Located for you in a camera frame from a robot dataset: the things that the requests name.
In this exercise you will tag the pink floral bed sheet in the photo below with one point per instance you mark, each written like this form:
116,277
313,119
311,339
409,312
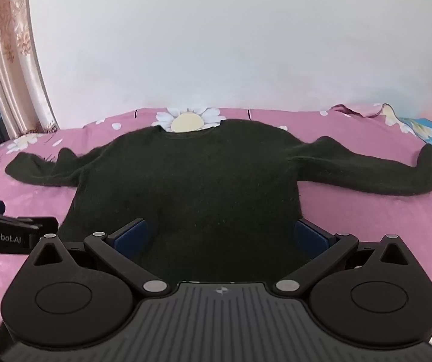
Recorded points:
370,215

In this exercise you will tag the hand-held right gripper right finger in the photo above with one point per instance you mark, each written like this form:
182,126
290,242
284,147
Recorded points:
310,238

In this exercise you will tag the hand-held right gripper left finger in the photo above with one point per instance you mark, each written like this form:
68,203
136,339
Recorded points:
133,239

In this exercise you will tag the dark green sweater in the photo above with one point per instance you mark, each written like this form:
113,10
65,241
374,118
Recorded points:
200,181

